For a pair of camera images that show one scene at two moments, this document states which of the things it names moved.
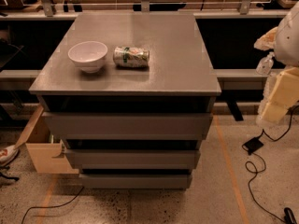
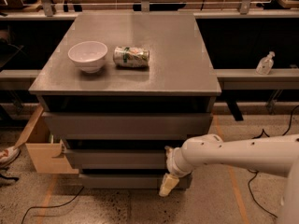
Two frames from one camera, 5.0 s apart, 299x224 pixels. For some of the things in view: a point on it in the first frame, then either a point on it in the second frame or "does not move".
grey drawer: [135, 159] does not move
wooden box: [47, 155] does not move
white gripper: [289, 42] to [172, 163]
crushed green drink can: [131, 57] does not move
